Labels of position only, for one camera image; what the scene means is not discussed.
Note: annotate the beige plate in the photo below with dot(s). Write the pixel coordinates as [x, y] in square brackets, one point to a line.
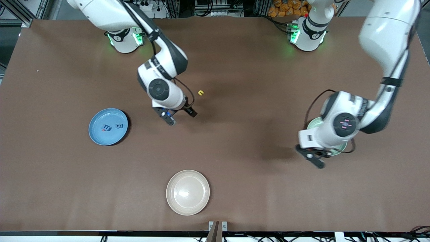
[187, 192]

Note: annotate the blue plate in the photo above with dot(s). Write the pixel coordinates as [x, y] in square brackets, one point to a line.
[112, 116]

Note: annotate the orange packets pile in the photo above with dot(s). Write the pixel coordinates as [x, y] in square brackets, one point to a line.
[285, 8]

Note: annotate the dark blue foam letter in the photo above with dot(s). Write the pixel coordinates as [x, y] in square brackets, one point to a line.
[118, 126]

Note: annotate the brown table cover sheet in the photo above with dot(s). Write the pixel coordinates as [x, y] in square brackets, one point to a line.
[255, 188]

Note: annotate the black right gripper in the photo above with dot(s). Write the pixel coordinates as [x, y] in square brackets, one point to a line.
[190, 110]

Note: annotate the light blue letter m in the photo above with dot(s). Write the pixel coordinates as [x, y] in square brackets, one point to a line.
[108, 127]

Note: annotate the white power strip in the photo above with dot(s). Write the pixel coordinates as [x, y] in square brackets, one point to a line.
[147, 6]

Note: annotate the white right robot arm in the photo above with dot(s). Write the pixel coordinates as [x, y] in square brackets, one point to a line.
[100, 13]

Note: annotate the aluminium frame profile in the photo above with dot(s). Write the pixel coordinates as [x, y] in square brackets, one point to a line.
[27, 23]

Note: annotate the brown mount post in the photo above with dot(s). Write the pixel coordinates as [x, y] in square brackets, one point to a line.
[215, 235]

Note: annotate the pale green plate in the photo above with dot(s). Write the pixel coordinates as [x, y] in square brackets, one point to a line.
[314, 125]

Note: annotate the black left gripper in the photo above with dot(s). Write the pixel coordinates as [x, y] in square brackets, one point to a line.
[324, 154]

